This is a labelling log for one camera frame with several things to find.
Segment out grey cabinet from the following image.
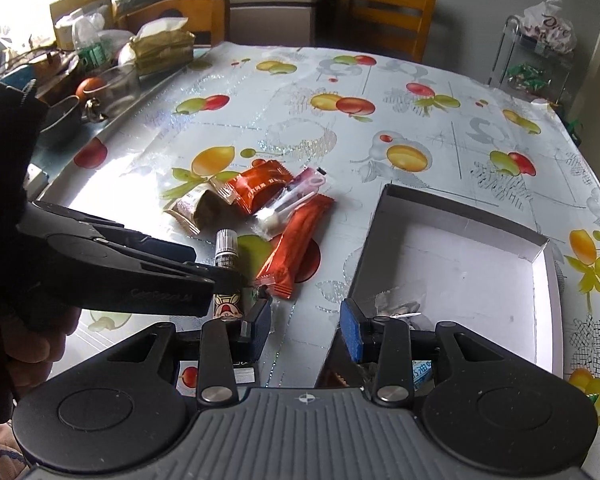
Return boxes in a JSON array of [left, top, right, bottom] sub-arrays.
[[224, 0, 339, 49]]

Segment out dark metal bowl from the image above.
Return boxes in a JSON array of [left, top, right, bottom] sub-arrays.
[[41, 94, 84, 134]]

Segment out orange fruit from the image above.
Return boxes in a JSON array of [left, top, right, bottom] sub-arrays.
[[75, 76, 104, 101]]

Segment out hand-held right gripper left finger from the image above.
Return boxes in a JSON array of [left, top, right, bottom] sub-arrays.
[[105, 297, 274, 406]]

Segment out white cardboard box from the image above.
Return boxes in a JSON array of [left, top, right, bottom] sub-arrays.
[[320, 183, 564, 397]]

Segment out brown and white snack packet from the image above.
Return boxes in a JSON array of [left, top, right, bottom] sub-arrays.
[[164, 184, 231, 235]]

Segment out plastic bottle with green label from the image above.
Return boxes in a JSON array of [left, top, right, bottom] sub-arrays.
[[72, 14, 107, 69]]

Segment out green wrapped candies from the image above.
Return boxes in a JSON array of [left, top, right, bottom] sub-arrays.
[[504, 62, 547, 92]]

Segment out small bottle with cartoon label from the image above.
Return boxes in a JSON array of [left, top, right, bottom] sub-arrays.
[[212, 229, 254, 322]]

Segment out white plastic bag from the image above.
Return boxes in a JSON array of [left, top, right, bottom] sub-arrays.
[[521, 0, 579, 54]]

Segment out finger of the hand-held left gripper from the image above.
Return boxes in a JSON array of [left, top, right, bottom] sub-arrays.
[[179, 262, 251, 292], [96, 231, 197, 265]]

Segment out person's left hand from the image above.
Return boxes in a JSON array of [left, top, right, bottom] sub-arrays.
[[2, 305, 82, 377]]

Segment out square orange snack packet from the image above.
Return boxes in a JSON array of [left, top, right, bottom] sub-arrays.
[[209, 158, 294, 216]]

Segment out blue and white snack packet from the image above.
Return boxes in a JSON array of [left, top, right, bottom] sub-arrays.
[[412, 359, 434, 392]]

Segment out clear packet with spoon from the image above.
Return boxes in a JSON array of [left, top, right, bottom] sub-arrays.
[[252, 165, 331, 236]]

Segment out wooden chair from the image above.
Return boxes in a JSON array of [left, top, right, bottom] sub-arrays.
[[337, 0, 437, 64], [114, 0, 231, 49]]

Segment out metal wire rack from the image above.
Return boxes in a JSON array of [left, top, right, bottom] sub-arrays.
[[487, 14, 579, 112]]

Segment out long orange snack packet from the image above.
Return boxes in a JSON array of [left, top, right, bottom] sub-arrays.
[[254, 193, 336, 302]]

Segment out yellow-green tissue pack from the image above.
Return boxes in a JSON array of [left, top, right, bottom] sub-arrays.
[[117, 16, 197, 76]]

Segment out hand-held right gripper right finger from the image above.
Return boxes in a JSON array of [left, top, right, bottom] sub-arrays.
[[339, 298, 497, 407]]

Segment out glass cup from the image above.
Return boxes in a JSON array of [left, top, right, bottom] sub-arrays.
[[94, 64, 142, 117]]

